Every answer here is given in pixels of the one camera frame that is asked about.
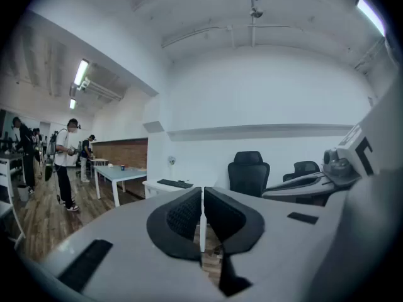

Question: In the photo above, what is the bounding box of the black keyboard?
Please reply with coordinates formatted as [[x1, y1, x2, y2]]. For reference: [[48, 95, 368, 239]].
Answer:
[[156, 179, 195, 189]]

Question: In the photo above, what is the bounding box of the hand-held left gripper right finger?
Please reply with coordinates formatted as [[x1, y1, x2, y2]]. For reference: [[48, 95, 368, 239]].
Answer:
[[203, 186, 347, 302]]

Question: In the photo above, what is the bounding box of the wooden table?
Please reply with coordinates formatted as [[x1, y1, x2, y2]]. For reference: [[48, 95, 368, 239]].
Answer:
[[89, 158, 110, 170]]

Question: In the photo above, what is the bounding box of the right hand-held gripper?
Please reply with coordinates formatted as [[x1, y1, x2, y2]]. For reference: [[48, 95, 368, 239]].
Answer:
[[267, 77, 403, 189]]

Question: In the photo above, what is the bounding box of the white trash bin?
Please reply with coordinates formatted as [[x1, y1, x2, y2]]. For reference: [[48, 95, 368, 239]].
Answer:
[[17, 184, 30, 203]]

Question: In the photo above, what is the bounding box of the white metal rack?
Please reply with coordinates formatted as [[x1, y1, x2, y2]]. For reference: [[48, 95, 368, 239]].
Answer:
[[0, 154, 26, 242]]

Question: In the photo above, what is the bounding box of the light blue table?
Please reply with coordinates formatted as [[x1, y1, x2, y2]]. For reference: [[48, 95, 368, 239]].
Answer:
[[93, 165, 148, 208]]

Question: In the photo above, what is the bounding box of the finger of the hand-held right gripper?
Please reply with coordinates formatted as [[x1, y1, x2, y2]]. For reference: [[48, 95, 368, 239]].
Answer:
[[262, 185, 347, 206]]

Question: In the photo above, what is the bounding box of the black mesh office chair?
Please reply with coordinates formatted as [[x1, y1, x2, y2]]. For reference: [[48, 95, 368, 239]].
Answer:
[[282, 161, 321, 182], [227, 151, 271, 198]]

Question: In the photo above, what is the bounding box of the white desk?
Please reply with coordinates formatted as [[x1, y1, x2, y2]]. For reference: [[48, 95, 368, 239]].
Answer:
[[142, 177, 204, 200]]

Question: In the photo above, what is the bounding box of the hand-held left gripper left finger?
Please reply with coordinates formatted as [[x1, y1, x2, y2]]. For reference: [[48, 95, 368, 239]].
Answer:
[[40, 186, 221, 302]]

